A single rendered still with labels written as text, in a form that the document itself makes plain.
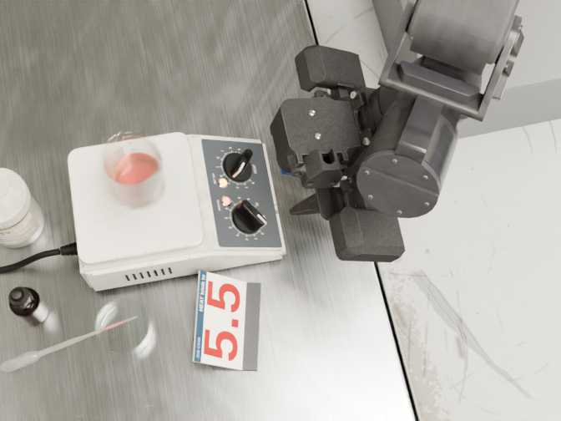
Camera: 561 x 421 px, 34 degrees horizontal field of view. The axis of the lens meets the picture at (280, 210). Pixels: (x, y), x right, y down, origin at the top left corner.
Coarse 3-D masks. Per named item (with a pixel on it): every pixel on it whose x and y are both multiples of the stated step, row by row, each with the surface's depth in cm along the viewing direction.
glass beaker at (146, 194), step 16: (112, 144) 82; (128, 144) 83; (144, 144) 83; (112, 160) 84; (160, 160) 81; (160, 176) 82; (128, 192) 82; (144, 192) 82; (160, 192) 85; (144, 208) 86
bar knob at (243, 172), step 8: (248, 152) 91; (224, 160) 91; (232, 160) 92; (240, 160) 90; (248, 160) 91; (224, 168) 91; (232, 168) 91; (240, 168) 90; (248, 168) 92; (232, 176) 91; (240, 176) 91; (248, 176) 92
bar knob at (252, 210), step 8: (240, 208) 89; (248, 208) 89; (232, 216) 89; (240, 216) 90; (248, 216) 89; (256, 216) 89; (240, 224) 89; (248, 224) 90; (256, 224) 89; (264, 224) 89; (248, 232) 89
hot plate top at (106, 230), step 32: (96, 160) 88; (192, 160) 88; (96, 192) 87; (192, 192) 87; (96, 224) 86; (128, 224) 86; (160, 224) 86; (192, 224) 86; (96, 256) 85; (128, 256) 85
